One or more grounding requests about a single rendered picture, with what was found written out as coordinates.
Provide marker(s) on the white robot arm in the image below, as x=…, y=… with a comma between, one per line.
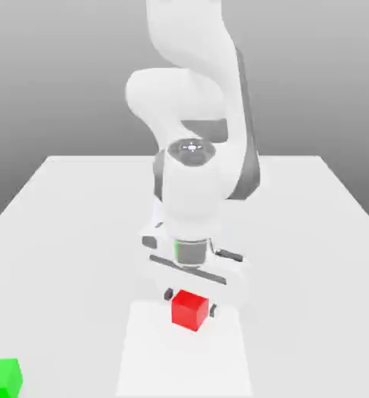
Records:
x=196, y=192

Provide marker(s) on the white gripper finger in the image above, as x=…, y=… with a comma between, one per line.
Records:
x=168, y=294
x=212, y=309

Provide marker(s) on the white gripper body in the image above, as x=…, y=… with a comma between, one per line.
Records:
x=202, y=284

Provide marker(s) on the small green cube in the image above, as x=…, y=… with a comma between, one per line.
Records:
x=2, y=377

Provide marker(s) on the small red cube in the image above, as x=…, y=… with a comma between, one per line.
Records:
x=188, y=312

